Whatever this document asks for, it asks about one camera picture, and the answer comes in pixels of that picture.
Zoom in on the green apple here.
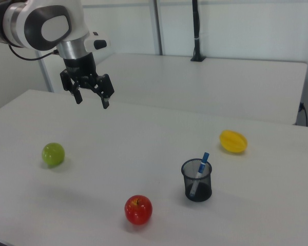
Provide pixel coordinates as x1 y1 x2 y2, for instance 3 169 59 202
42 142 66 168

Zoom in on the black pole with base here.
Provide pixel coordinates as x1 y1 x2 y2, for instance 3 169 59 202
190 0 206 63

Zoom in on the black cable with plug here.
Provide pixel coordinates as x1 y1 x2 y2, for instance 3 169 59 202
298 101 308 127

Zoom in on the black mesh pen cup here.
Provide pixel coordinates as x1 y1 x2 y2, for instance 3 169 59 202
181 158 213 202

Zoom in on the red apple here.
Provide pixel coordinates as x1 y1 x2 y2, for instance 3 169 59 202
124 195 153 226

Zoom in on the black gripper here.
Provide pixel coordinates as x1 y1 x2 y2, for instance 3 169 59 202
60 52 116 110

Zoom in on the grey partition frame post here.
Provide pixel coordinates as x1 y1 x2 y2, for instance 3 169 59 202
149 0 165 55

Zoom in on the blue and white marker pen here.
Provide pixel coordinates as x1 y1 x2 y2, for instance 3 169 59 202
189 152 210 198

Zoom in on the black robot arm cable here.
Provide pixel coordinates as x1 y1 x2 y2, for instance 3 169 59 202
8 44 60 62

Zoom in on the yellow starfruit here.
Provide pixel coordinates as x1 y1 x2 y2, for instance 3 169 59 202
219 130 248 154

